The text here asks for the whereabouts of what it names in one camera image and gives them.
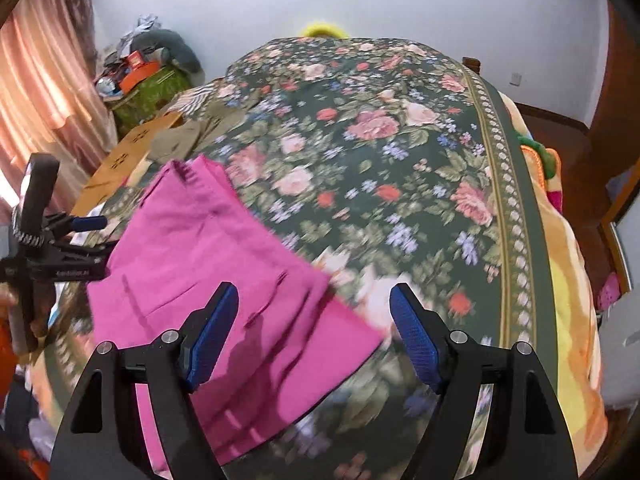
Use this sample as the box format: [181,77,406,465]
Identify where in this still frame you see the magenta pink pants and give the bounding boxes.
[88,157,381,464]

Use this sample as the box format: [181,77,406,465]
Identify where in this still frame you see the grey bundled clothing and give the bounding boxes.
[130,28,202,74]

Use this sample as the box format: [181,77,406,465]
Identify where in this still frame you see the person's left hand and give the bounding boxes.
[0,283,20,324]

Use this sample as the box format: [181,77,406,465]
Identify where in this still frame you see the pink window curtain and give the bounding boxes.
[1,0,117,210]

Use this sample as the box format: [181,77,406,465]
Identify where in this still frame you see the olive green folded garment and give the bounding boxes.
[146,103,246,165]

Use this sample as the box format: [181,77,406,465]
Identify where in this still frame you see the orange box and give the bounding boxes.
[119,61,162,94]

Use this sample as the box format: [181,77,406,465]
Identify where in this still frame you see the wooden wardrobe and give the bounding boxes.
[589,3,639,292]

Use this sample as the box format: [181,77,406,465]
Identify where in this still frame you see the floral dark green bedspread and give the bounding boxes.
[41,34,559,480]

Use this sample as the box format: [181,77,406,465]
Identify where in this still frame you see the yellow foam bed rail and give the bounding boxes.
[299,21,349,39]

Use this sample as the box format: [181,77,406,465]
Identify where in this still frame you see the white wall socket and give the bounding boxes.
[510,73,522,87]

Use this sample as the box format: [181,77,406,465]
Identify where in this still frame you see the wooden bed post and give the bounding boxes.
[462,56,482,75]

